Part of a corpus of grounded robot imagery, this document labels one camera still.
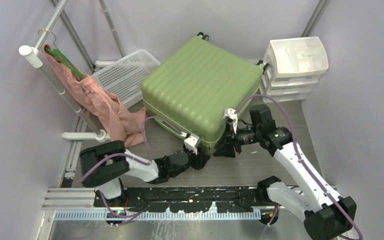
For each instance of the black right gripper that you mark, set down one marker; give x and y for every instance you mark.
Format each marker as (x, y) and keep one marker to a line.
(225, 145)

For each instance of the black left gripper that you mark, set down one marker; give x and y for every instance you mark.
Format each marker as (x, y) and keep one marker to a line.
(200, 159)

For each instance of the green ribbed hard-shell suitcase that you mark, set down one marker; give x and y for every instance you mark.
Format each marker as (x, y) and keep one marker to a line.
(194, 86)

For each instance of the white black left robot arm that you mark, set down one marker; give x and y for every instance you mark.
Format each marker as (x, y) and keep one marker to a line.
(102, 165)

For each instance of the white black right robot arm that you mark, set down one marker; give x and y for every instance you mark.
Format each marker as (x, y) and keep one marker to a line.
(324, 212)

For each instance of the pink cloth garment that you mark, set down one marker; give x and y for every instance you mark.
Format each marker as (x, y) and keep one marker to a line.
(116, 119)

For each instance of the white plastic drawer organizer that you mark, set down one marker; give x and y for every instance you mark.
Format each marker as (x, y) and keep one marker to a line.
(293, 67)

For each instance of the white perforated plastic basket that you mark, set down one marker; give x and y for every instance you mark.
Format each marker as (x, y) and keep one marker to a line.
(123, 77)

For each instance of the green clothes hanger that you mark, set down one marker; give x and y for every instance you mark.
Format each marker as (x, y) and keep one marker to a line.
(62, 59)

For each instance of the white and silver clothes rack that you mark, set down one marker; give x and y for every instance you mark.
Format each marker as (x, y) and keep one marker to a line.
(32, 55)

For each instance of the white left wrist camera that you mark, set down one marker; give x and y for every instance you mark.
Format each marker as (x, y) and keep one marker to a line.
(192, 143)

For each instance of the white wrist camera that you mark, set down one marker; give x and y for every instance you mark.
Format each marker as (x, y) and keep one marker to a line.
(231, 116)
(192, 143)

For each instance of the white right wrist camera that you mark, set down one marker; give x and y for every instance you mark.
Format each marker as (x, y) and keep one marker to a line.
(231, 116)

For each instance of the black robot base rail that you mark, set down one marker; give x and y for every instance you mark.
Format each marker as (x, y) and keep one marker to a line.
(187, 204)

